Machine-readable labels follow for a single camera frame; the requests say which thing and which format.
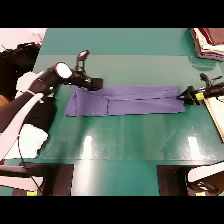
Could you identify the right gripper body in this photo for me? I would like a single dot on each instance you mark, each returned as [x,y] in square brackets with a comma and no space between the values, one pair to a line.
[190,95]

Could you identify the brown garment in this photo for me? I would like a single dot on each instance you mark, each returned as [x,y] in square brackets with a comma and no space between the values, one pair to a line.
[194,40]

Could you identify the white garment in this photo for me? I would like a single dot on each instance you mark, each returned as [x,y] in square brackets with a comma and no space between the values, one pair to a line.
[213,49]
[26,81]
[31,141]

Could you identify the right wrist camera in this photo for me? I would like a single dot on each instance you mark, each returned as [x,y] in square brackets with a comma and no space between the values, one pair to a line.
[204,79]

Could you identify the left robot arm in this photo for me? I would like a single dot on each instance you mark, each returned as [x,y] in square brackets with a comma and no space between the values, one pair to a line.
[20,111]

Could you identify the purple shirt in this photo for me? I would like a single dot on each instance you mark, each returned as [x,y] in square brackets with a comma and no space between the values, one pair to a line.
[133,101]

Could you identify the dark red garment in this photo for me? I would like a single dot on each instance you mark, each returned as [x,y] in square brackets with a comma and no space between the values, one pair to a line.
[216,35]

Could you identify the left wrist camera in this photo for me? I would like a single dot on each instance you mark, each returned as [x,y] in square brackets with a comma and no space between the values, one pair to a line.
[82,56]

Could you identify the cream garment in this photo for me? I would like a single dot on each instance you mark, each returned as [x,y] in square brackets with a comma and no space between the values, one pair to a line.
[216,116]

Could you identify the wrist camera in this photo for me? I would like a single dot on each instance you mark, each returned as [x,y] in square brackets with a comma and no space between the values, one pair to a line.
[204,79]
[82,56]

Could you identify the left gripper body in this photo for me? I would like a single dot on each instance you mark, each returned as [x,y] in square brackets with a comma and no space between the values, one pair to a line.
[95,84]

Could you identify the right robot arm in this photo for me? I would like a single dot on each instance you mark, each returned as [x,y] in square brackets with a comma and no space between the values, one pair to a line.
[215,91]

